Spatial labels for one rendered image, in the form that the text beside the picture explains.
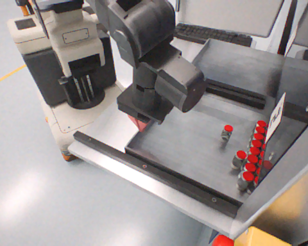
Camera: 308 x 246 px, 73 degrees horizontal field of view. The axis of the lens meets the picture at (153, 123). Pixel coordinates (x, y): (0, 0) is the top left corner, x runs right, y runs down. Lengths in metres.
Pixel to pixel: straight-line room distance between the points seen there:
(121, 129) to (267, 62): 0.60
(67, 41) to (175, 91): 0.89
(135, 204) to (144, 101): 1.07
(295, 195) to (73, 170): 1.45
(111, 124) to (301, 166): 0.45
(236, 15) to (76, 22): 0.78
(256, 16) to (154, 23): 0.98
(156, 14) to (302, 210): 0.28
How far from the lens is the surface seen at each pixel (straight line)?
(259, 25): 1.25
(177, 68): 0.30
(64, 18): 1.13
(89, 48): 1.13
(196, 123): 0.57
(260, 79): 0.79
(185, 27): 1.20
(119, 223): 1.37
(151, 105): 0.39
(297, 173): 0.24
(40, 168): 1.69
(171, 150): 0.51
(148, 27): 0.28
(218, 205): 0.44
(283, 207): 0.29
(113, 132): 0.55
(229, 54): 0.89
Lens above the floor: 1.30
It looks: 48 degrees down
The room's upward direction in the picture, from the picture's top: straight up
